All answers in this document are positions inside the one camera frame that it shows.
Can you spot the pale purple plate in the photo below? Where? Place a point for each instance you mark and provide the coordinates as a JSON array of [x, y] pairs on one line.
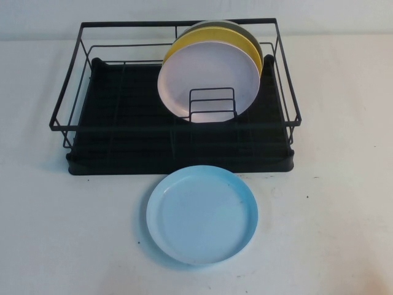
[[208, 70]]

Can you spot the grey green plate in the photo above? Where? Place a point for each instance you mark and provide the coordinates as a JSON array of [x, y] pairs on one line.
[[245, 30]]

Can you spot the black plastic drip tray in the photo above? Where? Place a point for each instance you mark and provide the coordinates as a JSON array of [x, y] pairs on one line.
[[122, 163]]

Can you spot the light blue plate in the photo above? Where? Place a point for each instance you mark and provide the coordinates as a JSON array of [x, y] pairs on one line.
[[199, 215]]

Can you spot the yellow plate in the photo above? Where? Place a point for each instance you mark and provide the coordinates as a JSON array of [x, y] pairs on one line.
[[202, 35]]

